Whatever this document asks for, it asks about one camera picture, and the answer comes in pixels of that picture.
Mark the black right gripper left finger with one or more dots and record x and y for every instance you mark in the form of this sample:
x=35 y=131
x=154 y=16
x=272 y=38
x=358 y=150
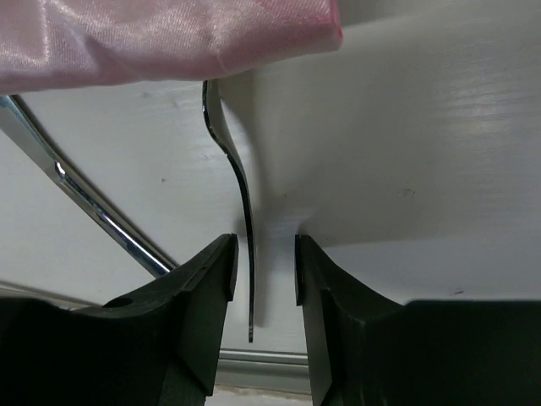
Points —
x=156 y=345

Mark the pink satin placemat cloth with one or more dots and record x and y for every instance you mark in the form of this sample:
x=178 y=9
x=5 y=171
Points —
x=65 y=44

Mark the silver table knife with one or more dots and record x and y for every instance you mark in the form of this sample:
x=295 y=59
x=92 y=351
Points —
x=19 y=124

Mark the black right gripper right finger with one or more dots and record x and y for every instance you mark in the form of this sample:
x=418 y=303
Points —
x=365 y=349

